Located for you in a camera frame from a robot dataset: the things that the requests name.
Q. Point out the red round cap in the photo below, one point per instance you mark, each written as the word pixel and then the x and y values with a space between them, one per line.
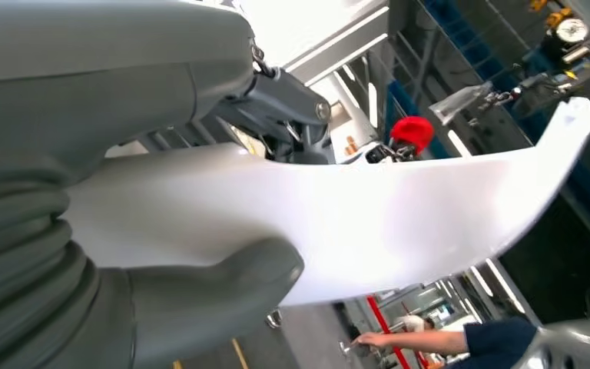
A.
pixel 412 133

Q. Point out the red pole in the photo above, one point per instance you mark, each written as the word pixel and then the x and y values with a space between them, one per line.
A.
pixel 376 311

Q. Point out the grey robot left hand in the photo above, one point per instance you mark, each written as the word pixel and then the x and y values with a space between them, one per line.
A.
pixel 96 76

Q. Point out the clear plastic bag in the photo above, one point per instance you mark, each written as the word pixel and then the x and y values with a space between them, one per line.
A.
pixel 460 102

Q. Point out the person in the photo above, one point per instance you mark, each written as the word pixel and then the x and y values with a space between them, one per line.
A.
pixel 498 338

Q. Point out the round white dial gauge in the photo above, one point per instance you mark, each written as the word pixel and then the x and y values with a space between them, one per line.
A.
pixel 572 30

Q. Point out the grey plastic wheel cover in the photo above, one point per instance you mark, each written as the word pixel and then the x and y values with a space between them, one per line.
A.
pixel 580 346

